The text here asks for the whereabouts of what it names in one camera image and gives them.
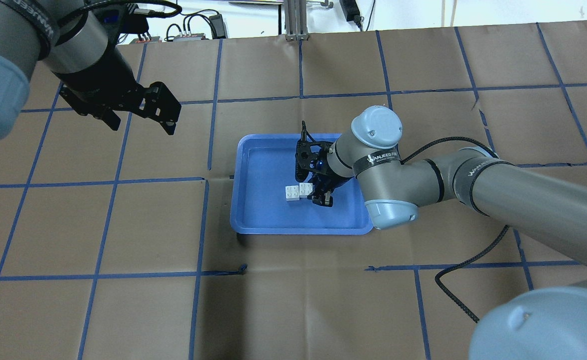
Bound aluminium frame post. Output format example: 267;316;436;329
283;0;309;42

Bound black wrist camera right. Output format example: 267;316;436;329
295;120;333;183

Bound white block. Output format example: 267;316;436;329
284;185;300;202
298;182;314;199

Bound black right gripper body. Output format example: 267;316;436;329
309;150;351;193

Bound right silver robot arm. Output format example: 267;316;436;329
295;105;587;360

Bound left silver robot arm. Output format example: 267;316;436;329
0;0;182;141

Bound blue plastic tray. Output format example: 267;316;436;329
230;133;373;236

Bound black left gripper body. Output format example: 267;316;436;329
54;47;146;119

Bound black power adapter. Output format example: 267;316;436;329
339;0;361;23

